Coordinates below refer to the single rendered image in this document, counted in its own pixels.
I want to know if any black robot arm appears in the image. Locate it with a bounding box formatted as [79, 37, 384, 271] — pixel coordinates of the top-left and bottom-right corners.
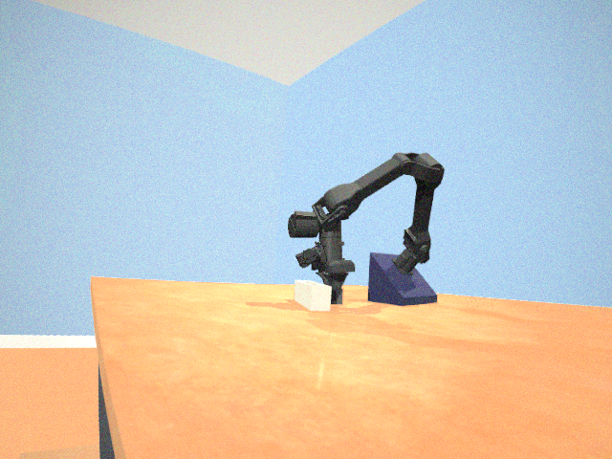
[288, 152, 445, 275]

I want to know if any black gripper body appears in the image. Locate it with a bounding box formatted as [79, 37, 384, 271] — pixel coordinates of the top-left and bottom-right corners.
[311, 237, 355, 274]

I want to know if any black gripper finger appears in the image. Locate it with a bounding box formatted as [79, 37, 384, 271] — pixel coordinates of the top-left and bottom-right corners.
[322, 273, 349, 301]
[316, 273, 329, 286]

